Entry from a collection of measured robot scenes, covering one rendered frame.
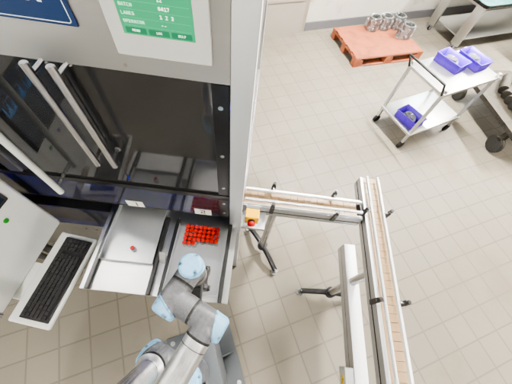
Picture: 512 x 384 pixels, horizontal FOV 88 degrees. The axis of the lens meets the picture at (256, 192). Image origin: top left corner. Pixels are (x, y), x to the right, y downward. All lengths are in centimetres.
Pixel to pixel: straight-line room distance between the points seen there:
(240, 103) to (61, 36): 42
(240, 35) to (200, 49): 9
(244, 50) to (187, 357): 77
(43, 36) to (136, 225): 99
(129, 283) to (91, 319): 103
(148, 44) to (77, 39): 17
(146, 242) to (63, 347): 123
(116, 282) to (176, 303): 70
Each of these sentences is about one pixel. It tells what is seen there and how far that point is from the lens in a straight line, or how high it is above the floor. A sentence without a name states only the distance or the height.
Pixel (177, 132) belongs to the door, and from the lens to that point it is 90.
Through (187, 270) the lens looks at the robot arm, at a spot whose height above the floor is 145.
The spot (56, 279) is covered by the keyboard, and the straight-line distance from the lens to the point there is 168.
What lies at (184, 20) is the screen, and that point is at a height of 195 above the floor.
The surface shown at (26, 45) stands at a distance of 88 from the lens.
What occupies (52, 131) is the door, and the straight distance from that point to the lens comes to 115.
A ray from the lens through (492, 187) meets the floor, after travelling 389.
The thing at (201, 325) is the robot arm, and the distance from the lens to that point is 83.
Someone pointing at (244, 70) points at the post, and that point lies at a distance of 68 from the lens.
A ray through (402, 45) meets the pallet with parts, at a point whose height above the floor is 14.
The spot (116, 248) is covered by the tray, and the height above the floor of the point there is 88.
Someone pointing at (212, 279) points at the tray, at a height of 88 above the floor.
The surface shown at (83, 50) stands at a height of 184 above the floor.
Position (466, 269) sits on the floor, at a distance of 314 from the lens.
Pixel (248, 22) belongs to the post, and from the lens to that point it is 63.
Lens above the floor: 225
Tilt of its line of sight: 60 degrees down
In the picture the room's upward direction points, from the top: 10 degrees clockwise
